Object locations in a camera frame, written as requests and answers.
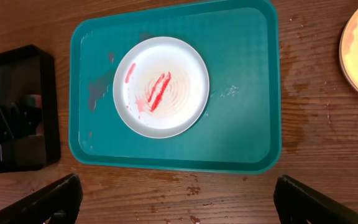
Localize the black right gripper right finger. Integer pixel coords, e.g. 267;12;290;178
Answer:
273;175;358;224

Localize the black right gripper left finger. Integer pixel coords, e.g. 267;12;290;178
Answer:
0;173;83;224

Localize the light blue round plate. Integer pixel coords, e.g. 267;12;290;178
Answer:
112;36;209;139

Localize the black water tray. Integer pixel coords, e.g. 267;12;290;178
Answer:
0;45;61;173

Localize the teal plastic tray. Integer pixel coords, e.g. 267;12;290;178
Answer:
68;1;282;174

